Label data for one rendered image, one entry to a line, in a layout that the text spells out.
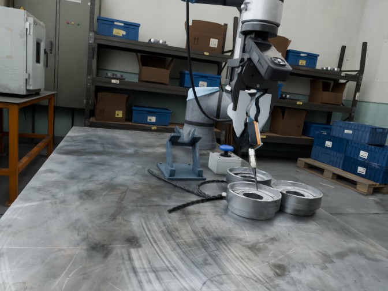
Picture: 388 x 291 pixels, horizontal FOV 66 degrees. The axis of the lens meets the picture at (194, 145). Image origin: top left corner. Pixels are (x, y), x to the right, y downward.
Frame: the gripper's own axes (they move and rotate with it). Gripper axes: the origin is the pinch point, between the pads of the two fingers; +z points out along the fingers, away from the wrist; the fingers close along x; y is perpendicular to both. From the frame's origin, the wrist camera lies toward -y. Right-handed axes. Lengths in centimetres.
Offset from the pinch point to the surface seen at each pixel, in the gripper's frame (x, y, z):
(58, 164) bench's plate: 36.7, 24.6, 15.1
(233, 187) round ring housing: 1.0, 0.9, 12.0
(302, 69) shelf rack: -255, 330, -52
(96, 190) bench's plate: 27.9, 6.9, 15.1
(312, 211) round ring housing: -13.3, -6.7, 14.1
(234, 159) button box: -7.9, 19.5, 10.5
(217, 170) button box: -3.2, 19.4, 13.9
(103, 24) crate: 25, 353, -69
